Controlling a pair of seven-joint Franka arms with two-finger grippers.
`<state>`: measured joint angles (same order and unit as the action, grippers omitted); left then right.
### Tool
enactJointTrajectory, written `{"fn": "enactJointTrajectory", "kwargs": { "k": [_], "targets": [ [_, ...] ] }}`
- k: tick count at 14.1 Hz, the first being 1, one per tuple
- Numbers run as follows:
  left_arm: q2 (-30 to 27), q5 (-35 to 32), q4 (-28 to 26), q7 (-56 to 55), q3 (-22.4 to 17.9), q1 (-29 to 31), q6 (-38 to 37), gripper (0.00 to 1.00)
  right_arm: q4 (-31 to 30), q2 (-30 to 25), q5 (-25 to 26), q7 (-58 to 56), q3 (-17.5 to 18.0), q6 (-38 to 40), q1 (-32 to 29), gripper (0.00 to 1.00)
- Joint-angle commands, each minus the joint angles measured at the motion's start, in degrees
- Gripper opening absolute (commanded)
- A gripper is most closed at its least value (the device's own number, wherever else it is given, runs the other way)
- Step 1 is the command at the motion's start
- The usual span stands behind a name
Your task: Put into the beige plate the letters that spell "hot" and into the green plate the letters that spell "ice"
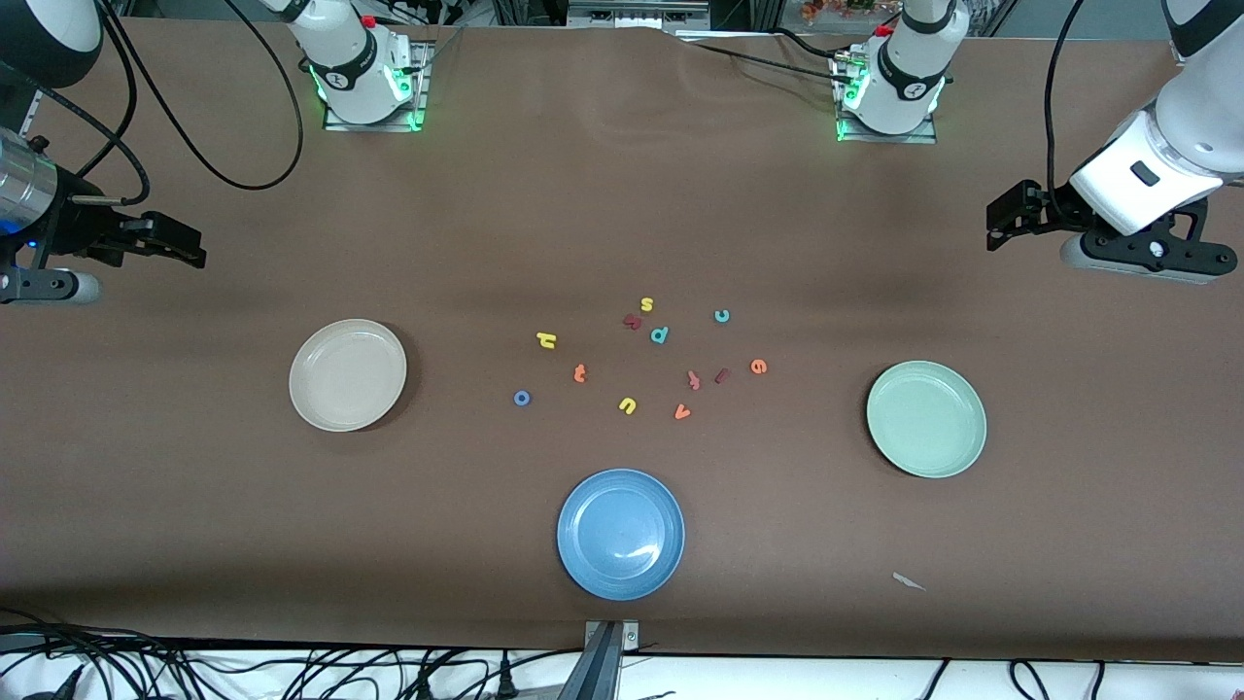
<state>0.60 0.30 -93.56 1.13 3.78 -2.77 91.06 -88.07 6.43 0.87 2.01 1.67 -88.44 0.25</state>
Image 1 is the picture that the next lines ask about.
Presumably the pale green plate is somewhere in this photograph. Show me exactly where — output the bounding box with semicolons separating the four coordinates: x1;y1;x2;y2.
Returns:
866;361;987;479

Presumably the beige plate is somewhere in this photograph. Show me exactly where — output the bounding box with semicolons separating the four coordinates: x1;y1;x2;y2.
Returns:
289;319;408;433

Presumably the brown table mat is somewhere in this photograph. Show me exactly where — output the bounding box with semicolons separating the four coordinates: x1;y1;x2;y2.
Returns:
0;17;1244;664

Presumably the silver background equipment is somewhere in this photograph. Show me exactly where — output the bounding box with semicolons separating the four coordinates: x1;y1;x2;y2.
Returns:
567;0;712;30

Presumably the blue plate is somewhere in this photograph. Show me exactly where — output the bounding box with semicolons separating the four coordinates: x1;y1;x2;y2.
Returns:
557;469;686;602

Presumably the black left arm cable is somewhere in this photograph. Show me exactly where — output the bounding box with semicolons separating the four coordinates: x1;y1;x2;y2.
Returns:
1043;0;1091;195

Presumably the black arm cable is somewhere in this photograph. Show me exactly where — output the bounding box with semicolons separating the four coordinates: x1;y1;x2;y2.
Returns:
1043;0;1091;195
29;0;305;205

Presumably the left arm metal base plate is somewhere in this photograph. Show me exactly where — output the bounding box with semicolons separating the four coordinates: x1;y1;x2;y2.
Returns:
834;53;939;145

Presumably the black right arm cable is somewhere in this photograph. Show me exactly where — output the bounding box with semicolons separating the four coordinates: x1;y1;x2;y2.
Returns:
29;0;305;205

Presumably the black base cable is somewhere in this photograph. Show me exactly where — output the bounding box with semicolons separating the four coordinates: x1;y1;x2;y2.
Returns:
685;41;851;84
773;27;847;59

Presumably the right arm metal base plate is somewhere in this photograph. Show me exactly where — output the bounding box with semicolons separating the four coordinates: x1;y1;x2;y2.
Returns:
324;39;433;133

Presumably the metal front camera mount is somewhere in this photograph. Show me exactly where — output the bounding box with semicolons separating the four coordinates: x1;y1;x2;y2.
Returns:
559;619;642;700

